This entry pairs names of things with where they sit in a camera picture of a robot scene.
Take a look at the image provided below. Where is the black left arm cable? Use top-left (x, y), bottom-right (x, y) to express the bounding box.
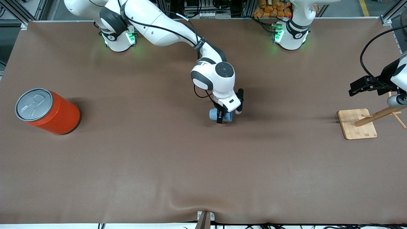
top-left (360, 25), bottom-right (407, 87)

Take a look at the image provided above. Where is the brown table cover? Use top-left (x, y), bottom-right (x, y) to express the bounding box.
top-left (0, 17), bottom-right (407, 225)

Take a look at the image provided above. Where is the white connector strip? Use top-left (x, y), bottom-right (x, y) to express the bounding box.
top-left (187, 11), bottom-right (220, 18)

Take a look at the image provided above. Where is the wooden cup rack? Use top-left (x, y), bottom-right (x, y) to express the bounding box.
top-left (337, 91), bottom-right (407, 140)

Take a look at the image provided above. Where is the light blue plastic cup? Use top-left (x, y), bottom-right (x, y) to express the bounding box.
top-left (209, 108), bottom-right (233, 123)

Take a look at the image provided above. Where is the orange snack bag pile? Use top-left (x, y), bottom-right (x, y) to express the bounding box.
top-left (253, 0), bottom-right (292, 18)

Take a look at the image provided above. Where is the large orange can silver lid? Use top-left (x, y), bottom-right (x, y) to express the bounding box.
top-left (15, 88), bottom-right (81, 135)

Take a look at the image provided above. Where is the aluminium frame post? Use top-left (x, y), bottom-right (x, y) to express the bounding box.
top-left (380, 0), bottom-right (407, 26)
top-left (0, 0), bottom-right (48, 29)

